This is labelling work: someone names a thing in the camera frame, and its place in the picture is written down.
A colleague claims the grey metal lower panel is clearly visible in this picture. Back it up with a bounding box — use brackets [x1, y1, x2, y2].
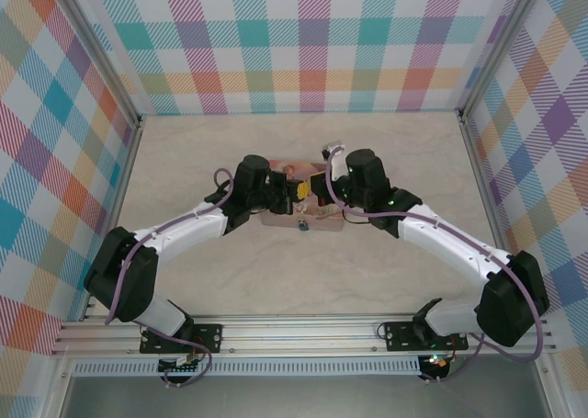
[59, 375, 552, 418]

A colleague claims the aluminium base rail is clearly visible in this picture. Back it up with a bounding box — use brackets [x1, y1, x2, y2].
[50, 314, 560, 357]

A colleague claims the aluminium side rail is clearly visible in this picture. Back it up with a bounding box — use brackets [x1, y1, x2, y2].
[458, 109, 553, 322]
[78, 114, 147, 322]

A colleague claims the white slotted cable duct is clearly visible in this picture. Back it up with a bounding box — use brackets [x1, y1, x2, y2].
[73, 360, 422, 378]

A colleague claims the small control board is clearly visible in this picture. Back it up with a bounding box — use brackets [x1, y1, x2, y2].
[420, 353, 452, 378]
[158, 356, 202, 376]

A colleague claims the floral printed tin box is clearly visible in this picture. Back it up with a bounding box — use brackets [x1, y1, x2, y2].
[259, 158, 345, 233]

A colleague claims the aluminium corner post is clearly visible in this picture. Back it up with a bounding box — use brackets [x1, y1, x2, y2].
[458, 0, 547, 121]
[53, 0, 144, 128]

